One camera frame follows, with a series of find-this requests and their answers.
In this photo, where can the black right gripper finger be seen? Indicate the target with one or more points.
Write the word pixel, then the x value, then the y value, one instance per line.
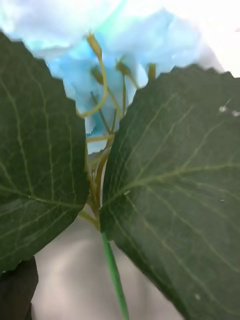
pixel 15 295

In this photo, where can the pale blue artificial flower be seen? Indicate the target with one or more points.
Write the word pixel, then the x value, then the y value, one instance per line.
pixel 170 175

